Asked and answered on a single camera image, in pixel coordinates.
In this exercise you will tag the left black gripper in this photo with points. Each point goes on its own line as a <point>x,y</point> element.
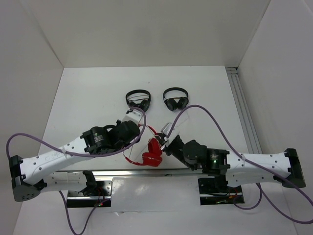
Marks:
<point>118,122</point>

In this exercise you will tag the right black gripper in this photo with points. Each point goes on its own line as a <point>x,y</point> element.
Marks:
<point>167,148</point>

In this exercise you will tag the red over-ear headphones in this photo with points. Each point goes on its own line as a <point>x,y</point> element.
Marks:
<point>153,157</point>

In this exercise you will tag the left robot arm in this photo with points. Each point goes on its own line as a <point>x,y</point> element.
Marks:
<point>32,176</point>

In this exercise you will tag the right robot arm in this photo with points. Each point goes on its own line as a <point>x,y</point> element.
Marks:
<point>231,169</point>

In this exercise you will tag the black headphones right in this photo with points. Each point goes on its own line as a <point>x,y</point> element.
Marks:
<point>179,102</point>

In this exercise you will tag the black headphones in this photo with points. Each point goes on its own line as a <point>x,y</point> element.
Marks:
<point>138,99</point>
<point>179,102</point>

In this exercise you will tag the black headphones left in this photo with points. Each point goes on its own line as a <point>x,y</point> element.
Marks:
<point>138,99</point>

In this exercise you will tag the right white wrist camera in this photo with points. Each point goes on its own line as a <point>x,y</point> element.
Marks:
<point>171,132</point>

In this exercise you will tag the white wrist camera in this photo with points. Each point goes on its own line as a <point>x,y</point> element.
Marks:
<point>171,132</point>
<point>135,116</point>

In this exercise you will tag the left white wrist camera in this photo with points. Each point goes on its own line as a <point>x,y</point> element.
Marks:
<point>135,116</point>

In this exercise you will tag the aluminium table edge rail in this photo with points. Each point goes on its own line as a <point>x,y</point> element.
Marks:
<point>147,173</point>

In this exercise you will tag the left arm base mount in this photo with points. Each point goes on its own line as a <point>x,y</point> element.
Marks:
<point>101,195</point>

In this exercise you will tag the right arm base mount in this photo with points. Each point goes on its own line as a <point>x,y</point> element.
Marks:
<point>211,195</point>

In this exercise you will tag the aluminium side rail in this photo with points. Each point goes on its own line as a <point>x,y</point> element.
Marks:
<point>248,127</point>

